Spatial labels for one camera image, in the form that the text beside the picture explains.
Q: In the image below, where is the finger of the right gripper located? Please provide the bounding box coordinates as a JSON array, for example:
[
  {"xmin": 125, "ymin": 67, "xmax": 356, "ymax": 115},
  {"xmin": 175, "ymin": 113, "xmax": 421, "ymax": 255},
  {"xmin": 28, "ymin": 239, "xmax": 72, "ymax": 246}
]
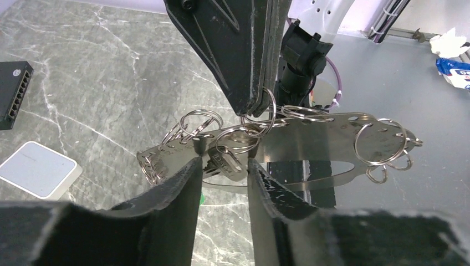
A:
[
  {"xmin": 165, "ymin": 0, "xmax": 272, "ymax": 116},
  {"xmin": 253, "ymin": 0, "xmax": 293, "ymax": 117}
]

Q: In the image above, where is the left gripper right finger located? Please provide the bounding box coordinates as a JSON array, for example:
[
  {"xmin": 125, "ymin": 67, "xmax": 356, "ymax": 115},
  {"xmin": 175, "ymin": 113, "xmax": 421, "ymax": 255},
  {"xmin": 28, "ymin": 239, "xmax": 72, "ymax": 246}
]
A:
[{"xmin": 248, "ymin": 159, "xmax": 469, "ymax": 265}]

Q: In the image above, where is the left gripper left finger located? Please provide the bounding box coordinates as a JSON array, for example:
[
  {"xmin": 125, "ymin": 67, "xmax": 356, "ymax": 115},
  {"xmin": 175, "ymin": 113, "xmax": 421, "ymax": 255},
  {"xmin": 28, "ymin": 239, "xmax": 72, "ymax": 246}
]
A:
[{"xmin": 1, "ymin": 157, "xmax": 202, "ymax": 265}]

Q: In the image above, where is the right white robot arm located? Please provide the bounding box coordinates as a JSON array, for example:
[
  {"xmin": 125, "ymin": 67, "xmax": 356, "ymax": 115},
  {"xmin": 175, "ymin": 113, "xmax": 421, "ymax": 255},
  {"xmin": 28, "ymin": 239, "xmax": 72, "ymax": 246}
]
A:
[{"xmin": 165, "ymin": 1, "xmax": 353, "ymax": 117}]

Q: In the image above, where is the grey plastic box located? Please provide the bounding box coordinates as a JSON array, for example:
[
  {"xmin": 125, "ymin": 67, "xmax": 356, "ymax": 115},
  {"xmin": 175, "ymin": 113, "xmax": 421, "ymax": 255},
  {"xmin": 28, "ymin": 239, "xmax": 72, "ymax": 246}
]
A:
[{"xmin": 1, "ymin": 141, "xmax": 83, "ymax": 201}]

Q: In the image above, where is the white crumpled paper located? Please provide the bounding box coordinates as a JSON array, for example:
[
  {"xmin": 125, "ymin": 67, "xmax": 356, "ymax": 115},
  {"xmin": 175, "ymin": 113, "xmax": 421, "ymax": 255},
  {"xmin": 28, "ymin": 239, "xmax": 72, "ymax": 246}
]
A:
[{"xmin": 429, "ymin": 27, "xmax": 469, "ymax": 58}]

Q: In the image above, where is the blue white packet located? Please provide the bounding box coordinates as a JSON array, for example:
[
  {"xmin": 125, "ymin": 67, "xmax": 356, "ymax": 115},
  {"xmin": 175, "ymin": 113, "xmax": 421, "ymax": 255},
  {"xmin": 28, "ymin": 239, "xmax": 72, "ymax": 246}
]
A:
[{"xmin": 435, "ymin": 58, "xmax": 469, "ymax": 90}]

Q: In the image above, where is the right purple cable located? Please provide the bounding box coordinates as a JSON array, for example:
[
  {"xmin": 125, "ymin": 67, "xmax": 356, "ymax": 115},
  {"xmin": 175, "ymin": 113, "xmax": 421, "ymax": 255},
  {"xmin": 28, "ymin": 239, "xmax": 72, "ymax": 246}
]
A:
[{"xmin": 286, "ymin": 18, "xmax": 344, "ymax": 110}]

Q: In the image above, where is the black network switch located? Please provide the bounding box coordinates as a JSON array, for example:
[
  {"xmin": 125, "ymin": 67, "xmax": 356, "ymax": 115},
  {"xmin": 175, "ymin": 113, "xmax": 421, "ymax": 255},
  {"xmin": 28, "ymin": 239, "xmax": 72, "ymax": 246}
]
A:
[{"xmin": 1, "ymin": 61, "xmax": 34, "ymax": 131}]

